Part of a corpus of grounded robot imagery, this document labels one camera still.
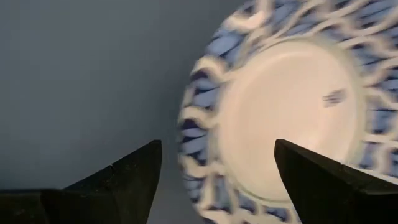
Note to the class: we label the blue table mat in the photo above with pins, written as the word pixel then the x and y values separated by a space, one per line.
pixel 77 93

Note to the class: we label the blue patterned white plate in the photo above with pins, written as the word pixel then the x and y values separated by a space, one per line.
pixel 280 109

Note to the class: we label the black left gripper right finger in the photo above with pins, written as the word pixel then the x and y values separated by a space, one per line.
pixel 335 199

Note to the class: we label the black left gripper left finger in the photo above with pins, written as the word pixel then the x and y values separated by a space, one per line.
pixel 109 199

